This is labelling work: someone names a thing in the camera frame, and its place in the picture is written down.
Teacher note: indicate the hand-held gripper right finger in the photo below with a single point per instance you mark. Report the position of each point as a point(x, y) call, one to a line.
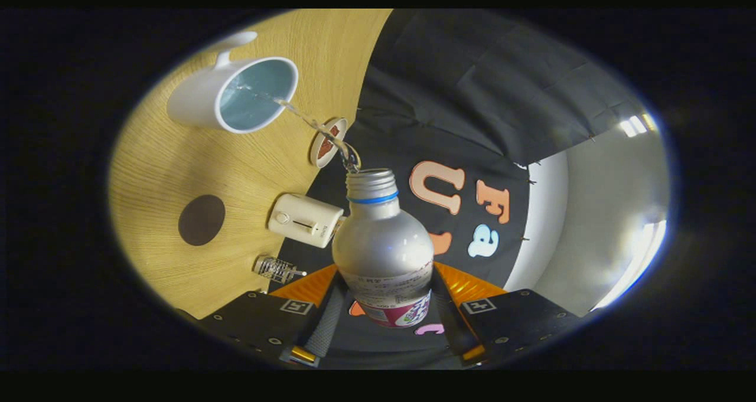
point(452, 319)

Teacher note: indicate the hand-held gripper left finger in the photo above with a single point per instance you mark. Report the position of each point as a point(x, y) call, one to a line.
point(331, 322)

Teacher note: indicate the silver bottle with label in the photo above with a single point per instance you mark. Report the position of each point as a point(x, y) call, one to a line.
point(383, 251)

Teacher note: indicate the dark brown round coaster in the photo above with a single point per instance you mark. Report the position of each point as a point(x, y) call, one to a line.
point(202, 220)

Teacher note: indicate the white cup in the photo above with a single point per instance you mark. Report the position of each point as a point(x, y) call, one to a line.
point(195, 104)

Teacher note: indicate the white toaster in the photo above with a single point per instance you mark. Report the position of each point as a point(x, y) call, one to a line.
point(304, 219)

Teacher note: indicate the white round plate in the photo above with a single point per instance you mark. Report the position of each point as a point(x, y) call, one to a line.
point(315, 154)

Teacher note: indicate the brown food piece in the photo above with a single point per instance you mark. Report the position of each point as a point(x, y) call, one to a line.
point(335, 132)
point(325, 148)

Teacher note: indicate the wooden table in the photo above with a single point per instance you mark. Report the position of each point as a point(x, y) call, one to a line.
point(177, 166)

